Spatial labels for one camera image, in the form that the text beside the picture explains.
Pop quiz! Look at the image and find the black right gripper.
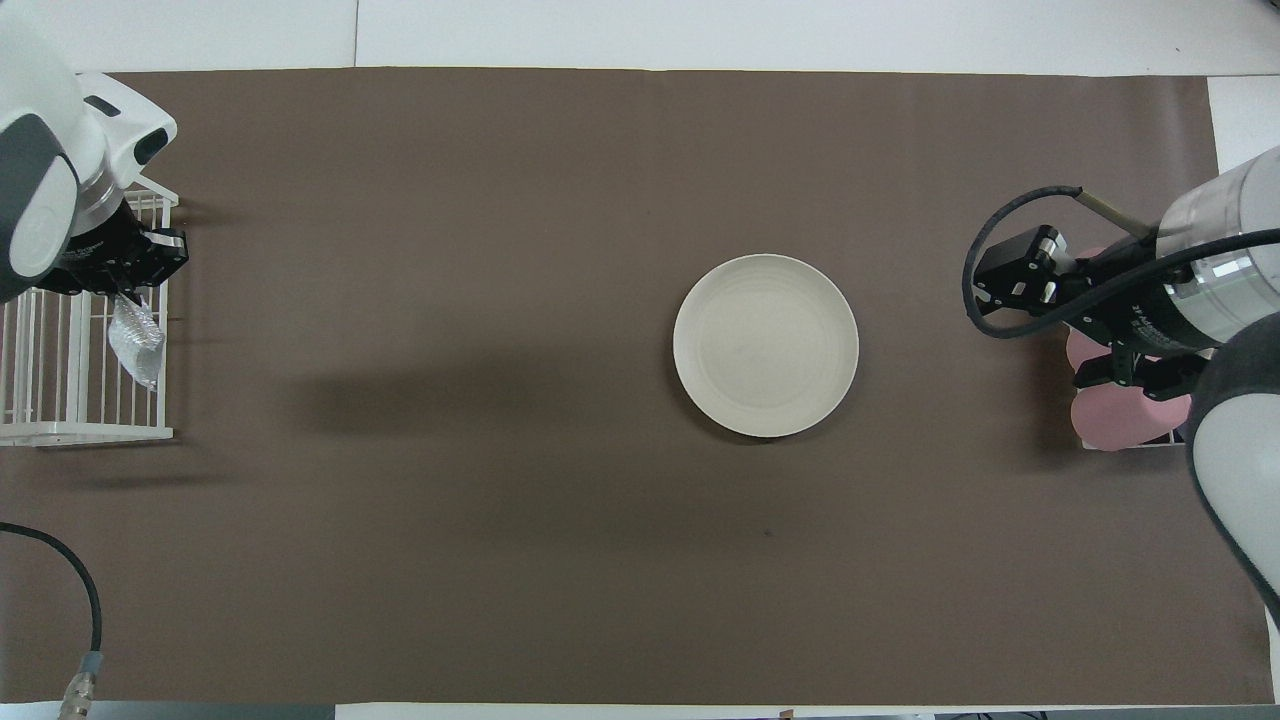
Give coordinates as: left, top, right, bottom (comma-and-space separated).
972, 225, 1216, 404

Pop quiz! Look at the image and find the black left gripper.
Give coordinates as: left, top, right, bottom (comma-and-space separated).
55, 195, 190, 310

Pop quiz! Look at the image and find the silver mesh sponge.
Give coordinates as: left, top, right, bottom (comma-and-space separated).
107, 293, 165, 390

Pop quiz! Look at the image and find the cream round plate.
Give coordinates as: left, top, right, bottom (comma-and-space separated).
673, 253, 860, 439

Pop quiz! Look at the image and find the clear acrylic cup holder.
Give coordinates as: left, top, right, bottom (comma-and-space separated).
1062, 300, 1191, 453

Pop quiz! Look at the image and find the brown paper table mat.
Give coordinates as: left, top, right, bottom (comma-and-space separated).
0, 67, 1276, 706

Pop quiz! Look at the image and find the white wire dish rack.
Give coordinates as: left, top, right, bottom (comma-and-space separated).
0, 185, 179, 447

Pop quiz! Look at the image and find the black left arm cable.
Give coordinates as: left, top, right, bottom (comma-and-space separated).
0, 521, 104, 720

